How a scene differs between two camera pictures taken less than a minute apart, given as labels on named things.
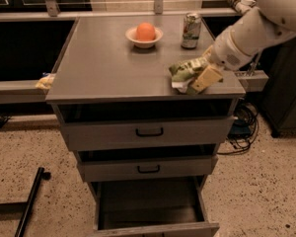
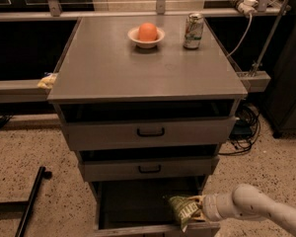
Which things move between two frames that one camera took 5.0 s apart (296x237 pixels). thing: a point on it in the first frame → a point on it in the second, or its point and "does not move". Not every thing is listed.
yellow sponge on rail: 45,82 does not move
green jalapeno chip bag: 184,74 → 184,207
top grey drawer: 145,123 does not move
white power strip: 242,4 does not move
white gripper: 226,52 → 211,206
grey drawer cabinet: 147,149 does not move
